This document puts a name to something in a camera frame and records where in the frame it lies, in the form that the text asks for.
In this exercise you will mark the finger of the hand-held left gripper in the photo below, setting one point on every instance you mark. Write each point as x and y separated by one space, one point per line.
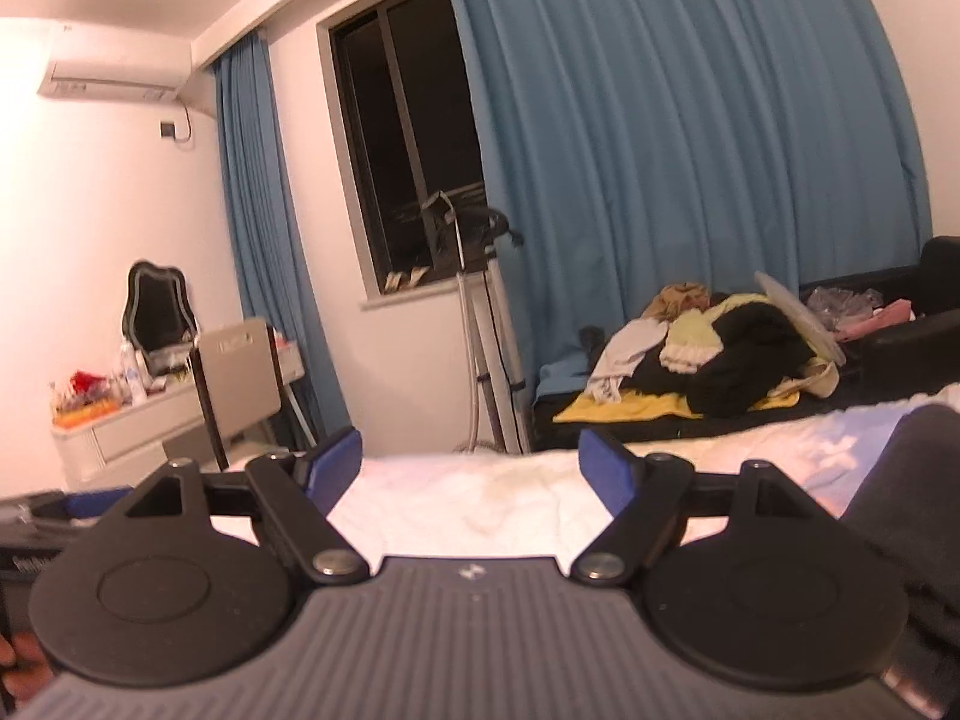
97 506

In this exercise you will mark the dark grey pants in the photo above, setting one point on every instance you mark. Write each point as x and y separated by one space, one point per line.
907 510

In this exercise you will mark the white air conditioner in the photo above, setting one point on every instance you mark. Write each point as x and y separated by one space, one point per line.
112 79

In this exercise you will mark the white dresser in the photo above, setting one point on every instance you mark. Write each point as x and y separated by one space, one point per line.
127 435

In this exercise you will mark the black garment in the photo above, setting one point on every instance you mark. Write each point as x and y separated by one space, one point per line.
750 360

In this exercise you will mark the bed with white sheet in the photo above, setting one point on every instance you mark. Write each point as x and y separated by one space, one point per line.
480 487

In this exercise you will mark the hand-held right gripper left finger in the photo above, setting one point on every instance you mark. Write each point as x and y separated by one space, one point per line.
336 469

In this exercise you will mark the person's left hand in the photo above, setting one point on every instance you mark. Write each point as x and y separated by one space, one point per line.
16 671

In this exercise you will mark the blue cushion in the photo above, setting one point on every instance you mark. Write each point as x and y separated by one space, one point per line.
562 379

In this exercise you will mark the black sofa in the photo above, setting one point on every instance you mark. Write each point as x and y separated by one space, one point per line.
922 315

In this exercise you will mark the white garment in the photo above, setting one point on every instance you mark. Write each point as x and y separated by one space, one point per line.
622 360

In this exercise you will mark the pale yellow knit garment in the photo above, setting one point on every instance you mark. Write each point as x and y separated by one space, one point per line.
694 337

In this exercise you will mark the translucent plastic cover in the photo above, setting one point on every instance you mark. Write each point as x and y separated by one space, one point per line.
802 322

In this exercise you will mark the beige cloth on sill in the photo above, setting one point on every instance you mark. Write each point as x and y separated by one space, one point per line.
405 279

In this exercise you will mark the standing garment steamer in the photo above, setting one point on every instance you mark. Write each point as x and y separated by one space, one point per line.
472 300

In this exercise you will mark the white spray bottle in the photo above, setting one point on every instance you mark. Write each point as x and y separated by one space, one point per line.
135 379

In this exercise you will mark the colourful cosmetics clutter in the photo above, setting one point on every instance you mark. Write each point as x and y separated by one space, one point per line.
86 394

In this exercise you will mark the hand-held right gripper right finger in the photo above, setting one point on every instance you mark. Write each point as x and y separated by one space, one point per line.
606 471

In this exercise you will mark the wide blue curtain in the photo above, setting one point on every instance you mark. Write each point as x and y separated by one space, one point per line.
675 127

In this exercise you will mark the dark framed window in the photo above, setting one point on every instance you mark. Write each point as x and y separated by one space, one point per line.
405 142

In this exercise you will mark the beige chair with black frame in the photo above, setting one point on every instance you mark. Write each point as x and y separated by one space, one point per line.
240 382

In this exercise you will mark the brown patterned cloth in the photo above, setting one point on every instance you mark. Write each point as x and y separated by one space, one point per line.
679 300

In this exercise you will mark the narrow blue curtain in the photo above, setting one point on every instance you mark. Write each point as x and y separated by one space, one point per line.
262 240

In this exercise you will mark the cream tote bag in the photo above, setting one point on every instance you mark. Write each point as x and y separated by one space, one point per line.
810 379

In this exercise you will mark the wavy framed vanity mirror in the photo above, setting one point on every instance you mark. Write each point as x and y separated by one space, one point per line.
157 307

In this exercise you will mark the clear plastic bag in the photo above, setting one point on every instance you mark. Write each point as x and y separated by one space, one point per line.
844 307

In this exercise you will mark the pink cloth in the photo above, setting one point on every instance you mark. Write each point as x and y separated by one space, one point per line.
877 319

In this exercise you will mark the yellow towel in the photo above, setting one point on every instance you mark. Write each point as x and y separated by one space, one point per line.
622 409

